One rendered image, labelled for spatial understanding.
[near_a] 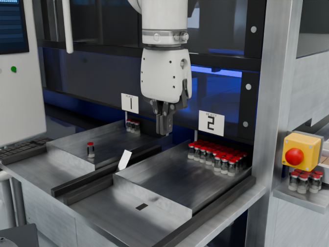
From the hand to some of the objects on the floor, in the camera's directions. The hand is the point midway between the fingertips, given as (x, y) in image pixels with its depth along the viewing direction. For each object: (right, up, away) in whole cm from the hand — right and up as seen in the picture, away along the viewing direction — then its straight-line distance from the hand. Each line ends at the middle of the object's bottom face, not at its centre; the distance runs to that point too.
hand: (164, 123), depth 67 cm
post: (+28, -100, +51) cm, 115 cm away
